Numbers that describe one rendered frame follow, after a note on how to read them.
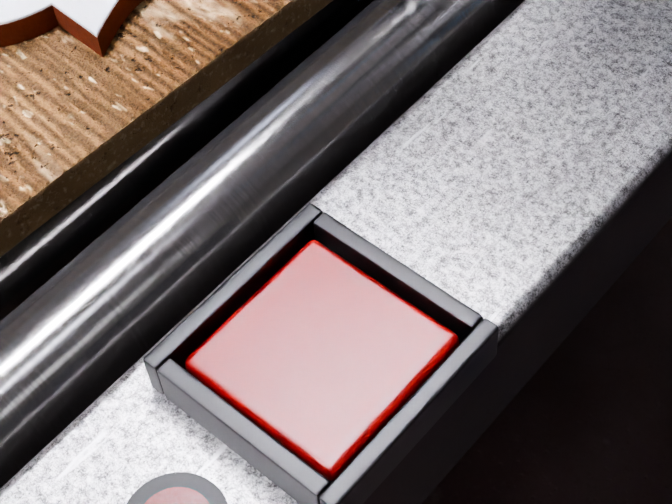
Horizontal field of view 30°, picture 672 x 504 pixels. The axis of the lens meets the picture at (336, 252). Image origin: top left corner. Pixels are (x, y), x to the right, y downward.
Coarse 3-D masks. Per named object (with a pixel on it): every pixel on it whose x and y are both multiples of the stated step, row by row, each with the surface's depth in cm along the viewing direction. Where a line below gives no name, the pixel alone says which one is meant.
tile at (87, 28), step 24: (0, 0) 44; (24, 0) 44; (48, 0) 44; (72, 0) 44; (96, 0) 44; (120, 0) 44; (0, 24) 44; (24, 24) 44; (48, 24) 45; (72, 24) 44; (96, 24) 44; (120, 24) 45; (96, 48) 44
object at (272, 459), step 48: (288, 240) 40; (336, 240) 40; (240, 288) 39; (432, 288) 38; (192, 336) 38; (480, 336) 37; (192, 384) 37; (432, 384) 36; (240, 432) 36; (384, 432) 35; (288, 480) 35; (336, 480) 35
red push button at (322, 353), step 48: (288, 288) 39; (336, 288) 39; (384, 288) 39; (240, 336) 38; (288, 336) 38; (336, 336) 38; (384, 336) 38; (432, 336) 38; (240, 384) 37; (288, 384) 37; (336, 384) 37; (384, 384) 37; (288, 432) 36; (336, 432) 36
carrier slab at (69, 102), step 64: (192, 0) 46; (256, 0) 45; (320, 0) 47; (0, 64) 44; (64, 64) 44; (128, 64) 44; (192, 64) 44; (0, 128) 42; (64, 128) 42; (128, 128) 42; (0, 192) 41; (64, 192) 42; (0, 256) 41
